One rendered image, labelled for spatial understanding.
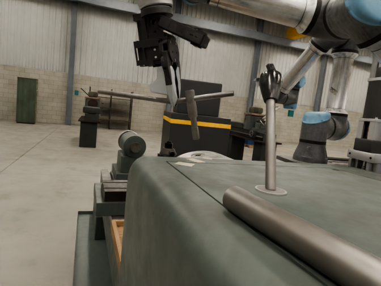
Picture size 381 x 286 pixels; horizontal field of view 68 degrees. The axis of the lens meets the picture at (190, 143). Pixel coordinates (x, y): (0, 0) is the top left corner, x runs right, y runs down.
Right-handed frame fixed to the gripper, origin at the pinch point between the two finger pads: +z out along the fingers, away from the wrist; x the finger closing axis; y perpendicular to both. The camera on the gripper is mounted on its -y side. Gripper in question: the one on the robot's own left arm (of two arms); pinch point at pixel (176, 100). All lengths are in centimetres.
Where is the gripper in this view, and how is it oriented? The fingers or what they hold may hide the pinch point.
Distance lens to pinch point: 66.8
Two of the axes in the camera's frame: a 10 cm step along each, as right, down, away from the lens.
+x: -2.5, 2.2, -9.4
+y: -9.6, 0.6, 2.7
